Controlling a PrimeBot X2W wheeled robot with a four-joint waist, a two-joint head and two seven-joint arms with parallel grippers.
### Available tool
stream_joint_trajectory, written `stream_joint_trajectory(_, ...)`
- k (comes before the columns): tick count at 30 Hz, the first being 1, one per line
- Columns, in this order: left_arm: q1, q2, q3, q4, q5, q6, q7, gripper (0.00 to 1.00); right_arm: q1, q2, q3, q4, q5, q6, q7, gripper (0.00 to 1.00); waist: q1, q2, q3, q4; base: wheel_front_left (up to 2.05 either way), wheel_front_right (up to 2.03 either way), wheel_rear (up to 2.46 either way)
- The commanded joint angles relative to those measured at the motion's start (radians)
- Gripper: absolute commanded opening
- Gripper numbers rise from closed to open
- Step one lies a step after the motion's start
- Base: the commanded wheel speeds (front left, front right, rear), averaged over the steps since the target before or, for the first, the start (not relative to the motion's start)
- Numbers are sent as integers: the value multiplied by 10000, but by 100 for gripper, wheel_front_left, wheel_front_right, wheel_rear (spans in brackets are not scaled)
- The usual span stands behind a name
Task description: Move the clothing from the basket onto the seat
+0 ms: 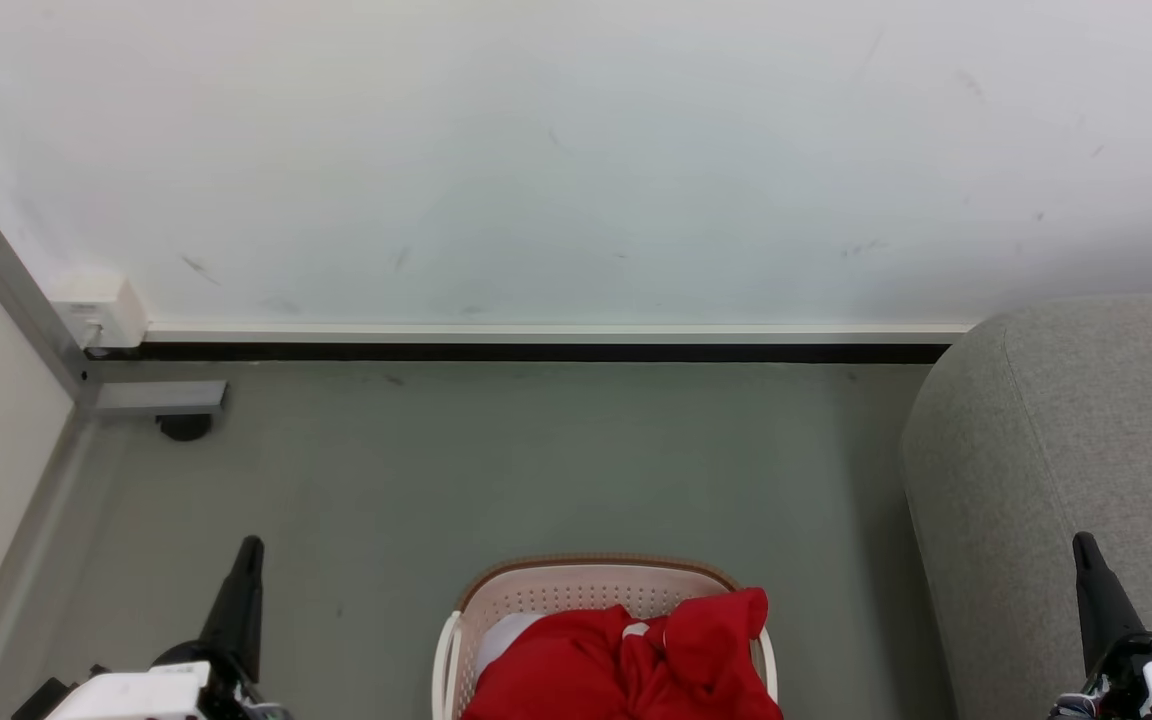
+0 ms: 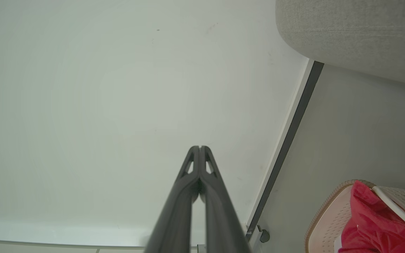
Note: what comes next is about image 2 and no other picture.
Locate small grey round doorstop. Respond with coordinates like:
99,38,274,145
257,226,270,244

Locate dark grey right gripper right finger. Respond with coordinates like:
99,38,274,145
199,146,252,253

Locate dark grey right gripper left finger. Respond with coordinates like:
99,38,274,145
143,146,201,253

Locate plain red garment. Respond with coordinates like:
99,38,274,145
338,180,405,253

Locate dark grey baseboard strip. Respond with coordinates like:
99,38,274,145
245,60,325,243

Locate pale perforated laundry basket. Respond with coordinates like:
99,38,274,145
304,179,405,253

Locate light grey fabric sofa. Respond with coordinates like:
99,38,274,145
275,0,405,89

